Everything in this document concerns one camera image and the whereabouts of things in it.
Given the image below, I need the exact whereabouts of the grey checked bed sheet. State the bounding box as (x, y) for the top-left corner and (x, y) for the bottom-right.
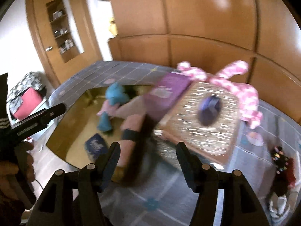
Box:
(48, 60), (301, 226)

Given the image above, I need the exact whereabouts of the pink spotted plush toy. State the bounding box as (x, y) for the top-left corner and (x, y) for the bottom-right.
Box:
(176, 61), (264, 130)

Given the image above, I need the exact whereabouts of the white sock with blue stripe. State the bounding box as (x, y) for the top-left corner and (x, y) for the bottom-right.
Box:
(268, 193), (294, 219)

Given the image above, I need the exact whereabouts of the blue tissue pack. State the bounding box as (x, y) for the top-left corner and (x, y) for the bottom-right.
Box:
(85, 133), (109, 159)

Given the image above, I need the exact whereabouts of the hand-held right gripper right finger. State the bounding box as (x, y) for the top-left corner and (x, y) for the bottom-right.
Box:
(176, 142), (270, 226)

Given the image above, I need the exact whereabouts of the blue plush toy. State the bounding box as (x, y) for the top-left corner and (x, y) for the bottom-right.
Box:
(97, 82), (130, 132)

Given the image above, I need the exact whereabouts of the golden embossed tissue box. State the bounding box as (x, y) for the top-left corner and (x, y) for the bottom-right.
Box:
(157, 81), (241, 166)

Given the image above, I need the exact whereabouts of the black white patterned cloth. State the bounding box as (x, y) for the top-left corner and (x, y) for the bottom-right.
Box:
(7, 72), (46, 123)

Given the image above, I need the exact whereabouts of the purple box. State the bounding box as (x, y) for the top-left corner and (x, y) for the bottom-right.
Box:
(143, 72), (192, 120)

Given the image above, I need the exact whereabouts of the wooden wardrobe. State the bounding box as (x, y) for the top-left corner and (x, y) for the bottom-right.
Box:
(103, 0), (301, 132)

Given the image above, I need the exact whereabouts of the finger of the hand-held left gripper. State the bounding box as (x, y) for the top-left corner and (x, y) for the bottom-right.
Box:
(9, 103), (66, 138)

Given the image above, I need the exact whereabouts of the yellow plush toy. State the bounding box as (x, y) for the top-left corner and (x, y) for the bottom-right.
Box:
(109, 16), (118, 37)

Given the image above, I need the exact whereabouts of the person's left forearm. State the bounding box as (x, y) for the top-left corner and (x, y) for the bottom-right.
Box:
(0, 193), (26, 226)

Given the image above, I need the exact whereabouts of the beige stocking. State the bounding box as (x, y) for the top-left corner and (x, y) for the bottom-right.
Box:
(116, 114), (147, 170)

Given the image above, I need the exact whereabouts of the red cloth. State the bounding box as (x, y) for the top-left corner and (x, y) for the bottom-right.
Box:
(13, 87), (44, 120)

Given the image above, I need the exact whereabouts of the gold tray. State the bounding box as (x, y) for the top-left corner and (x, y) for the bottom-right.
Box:
(46, 85), (165, 184)

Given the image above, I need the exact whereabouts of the person's left hand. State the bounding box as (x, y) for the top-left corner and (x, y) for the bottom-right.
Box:
(0, 143), (36, 196)

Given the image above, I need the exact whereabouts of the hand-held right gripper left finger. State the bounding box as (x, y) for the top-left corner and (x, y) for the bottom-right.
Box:
(27, 142), (121, 226)

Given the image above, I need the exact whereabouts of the wooden door with glass panel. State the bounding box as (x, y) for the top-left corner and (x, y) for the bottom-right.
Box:
(25, 0), (104, 87)

